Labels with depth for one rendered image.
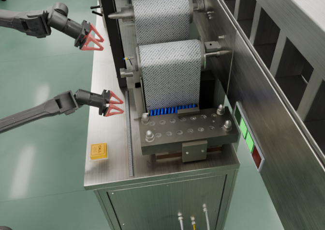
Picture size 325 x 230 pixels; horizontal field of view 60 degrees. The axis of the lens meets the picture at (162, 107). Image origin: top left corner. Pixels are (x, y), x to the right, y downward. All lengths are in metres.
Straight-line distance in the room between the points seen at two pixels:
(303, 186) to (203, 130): 0.56
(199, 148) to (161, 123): 0.19
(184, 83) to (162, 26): 0.28
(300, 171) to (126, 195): 0.82
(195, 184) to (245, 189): 0.97
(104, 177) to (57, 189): 1.18
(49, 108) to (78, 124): 1.60
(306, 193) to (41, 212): 1.93
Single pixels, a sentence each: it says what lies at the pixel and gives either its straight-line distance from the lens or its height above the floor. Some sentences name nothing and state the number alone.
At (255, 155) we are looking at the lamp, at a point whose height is 1.19.
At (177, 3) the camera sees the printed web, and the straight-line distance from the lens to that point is 1.28.
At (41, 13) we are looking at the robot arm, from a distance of 1.08.
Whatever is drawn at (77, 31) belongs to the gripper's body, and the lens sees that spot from 1.08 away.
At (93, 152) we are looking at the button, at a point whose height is 0.92.
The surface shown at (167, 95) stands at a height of 1.11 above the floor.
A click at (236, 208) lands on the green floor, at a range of 2.16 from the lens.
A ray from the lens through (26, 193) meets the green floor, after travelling 2.47.
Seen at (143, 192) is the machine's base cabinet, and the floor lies 0.77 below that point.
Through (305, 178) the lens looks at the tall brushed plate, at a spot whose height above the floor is 1.36.
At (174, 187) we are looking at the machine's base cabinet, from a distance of 1.31.
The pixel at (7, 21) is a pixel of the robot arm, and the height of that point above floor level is 1.46.
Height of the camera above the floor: 1.92
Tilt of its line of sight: 45 degrees down
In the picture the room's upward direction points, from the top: 4 degrees counter-clockwise
